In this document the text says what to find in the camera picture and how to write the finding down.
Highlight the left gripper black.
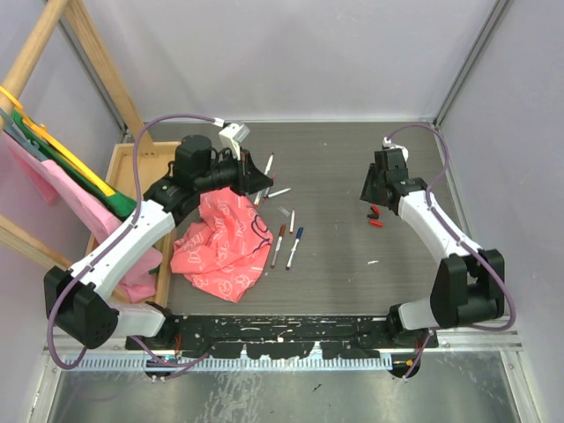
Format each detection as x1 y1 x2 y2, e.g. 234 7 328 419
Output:
195 145 271 197

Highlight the white pen brown cap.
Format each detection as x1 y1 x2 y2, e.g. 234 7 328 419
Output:
271 225 286 269

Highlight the short white pen red tip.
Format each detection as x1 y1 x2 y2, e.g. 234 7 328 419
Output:
264 152 274 175

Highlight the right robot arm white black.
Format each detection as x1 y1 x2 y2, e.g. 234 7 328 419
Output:
360 147 505 347

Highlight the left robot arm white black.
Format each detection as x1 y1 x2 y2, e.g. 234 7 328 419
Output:
44 136 272 349

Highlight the white pen lying crosswise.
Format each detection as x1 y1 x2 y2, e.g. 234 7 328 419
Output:
266 188 292 199

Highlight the short white pen beside cloth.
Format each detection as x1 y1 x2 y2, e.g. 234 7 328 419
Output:
289 210 295 234

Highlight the coral patterned cloth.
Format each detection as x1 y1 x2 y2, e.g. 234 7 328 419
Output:
170 188 273 303

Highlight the wooden rack base tray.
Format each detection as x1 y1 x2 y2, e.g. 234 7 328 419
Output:
106 141 180 307

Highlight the green garment on hanger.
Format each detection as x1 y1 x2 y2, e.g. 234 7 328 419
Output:
11 111 137 220

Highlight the aluminium corner profile left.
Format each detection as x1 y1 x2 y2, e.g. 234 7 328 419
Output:
60 1 130 143

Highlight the aluminium corner profile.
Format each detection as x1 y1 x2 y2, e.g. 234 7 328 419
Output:
433 0 513 128
60 1 130 143

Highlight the pink garment on hanger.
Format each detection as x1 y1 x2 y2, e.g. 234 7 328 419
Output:
1 132 162 303

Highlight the aluminium corner profile right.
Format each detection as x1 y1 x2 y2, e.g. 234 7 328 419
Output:
433 0 513 128

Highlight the yellow hanger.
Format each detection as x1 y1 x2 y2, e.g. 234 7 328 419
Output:
1 86 115 196

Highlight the grey-blue hanger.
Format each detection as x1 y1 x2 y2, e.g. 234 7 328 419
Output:
0 109 48 162

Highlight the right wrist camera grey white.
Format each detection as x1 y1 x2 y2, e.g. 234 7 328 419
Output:
382 137 409 161

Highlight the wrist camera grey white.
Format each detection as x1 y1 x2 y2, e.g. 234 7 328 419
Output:
382 137 409 161
219 122 250 155

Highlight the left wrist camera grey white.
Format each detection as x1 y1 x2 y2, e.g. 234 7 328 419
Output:
219 122 250 155

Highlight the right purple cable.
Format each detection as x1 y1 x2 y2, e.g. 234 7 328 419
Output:
382 122 517 380

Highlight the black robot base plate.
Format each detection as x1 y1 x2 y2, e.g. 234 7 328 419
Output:
139 315 427 360

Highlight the aluminium rail front edge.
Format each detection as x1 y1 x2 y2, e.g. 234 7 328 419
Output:
437 328 523 352

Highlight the slotted cable duct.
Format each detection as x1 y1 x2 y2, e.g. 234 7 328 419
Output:
77 354 393 372

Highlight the wooden clothes rack frame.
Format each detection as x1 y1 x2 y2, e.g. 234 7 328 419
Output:
0 0 156 305

